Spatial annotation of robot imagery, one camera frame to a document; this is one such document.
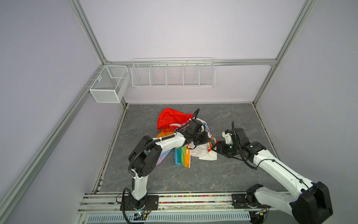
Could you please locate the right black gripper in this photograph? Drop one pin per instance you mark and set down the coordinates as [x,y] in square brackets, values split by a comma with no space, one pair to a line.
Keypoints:
[220,148]

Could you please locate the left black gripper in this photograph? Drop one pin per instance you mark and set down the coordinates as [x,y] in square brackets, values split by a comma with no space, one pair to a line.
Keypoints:
[206,138]

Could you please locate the rainbow red kids jacket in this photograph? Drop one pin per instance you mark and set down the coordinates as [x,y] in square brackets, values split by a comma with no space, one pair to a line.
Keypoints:
[168,121]

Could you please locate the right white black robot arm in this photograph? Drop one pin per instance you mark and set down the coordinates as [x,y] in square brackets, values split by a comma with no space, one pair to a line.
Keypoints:
[307,202]

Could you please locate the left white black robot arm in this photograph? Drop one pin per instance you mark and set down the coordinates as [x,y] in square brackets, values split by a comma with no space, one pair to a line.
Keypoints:
[144,157]

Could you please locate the small white mesh basket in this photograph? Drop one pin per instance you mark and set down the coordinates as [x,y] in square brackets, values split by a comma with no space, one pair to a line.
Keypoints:
[110,84]

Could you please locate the white vent grille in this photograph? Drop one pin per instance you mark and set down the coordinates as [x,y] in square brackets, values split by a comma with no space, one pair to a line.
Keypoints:
[174,217]

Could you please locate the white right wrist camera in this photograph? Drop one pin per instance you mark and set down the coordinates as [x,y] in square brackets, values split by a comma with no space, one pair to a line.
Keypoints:
[228,138]

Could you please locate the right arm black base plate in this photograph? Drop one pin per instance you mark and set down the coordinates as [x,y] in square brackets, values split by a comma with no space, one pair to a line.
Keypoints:
[246,201]

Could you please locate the long white wire basket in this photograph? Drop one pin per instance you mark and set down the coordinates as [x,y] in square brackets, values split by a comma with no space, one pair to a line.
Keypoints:
[188,72]

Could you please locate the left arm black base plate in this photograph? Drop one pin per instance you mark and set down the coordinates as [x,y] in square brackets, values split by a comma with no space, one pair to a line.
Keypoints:
[148,202]

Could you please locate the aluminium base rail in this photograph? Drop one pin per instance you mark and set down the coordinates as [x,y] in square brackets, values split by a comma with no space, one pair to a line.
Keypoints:
[168,201]

